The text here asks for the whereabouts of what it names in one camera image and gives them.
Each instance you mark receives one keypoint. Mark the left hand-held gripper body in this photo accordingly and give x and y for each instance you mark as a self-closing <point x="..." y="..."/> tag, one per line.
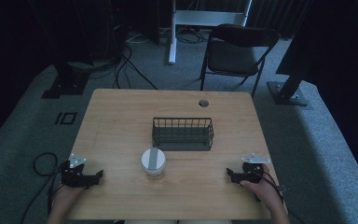
<point x="73" y="175"/>

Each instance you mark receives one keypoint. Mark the person's right hand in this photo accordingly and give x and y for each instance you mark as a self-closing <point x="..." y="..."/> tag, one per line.
<point x="262" y="188"/>

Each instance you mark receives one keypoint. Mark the white metal desk frame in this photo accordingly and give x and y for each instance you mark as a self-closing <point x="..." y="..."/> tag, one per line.
<point x="205" y="18"/>

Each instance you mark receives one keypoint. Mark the dark curtain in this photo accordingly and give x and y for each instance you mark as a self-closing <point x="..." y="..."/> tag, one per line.
<point x="276" y="15"/>

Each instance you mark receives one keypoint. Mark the person's left hand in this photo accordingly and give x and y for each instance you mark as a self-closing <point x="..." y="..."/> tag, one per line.
<point x="68" y="194"/>

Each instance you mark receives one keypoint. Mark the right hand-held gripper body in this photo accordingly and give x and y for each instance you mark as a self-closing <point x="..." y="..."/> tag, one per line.
<point x="254" y="169"/>

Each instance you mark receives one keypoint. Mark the black folding chair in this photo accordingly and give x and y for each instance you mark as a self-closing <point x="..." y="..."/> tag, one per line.
<point x="234" y="56"/>

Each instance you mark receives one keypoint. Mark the black stand with base plate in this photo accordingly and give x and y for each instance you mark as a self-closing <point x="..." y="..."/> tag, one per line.
<point x="66" y="82"/>
<point x="287" y="91"/>

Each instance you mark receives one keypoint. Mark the clear jar with white lid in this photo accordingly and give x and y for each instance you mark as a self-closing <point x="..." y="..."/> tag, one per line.
<point x="153" y="161"/>

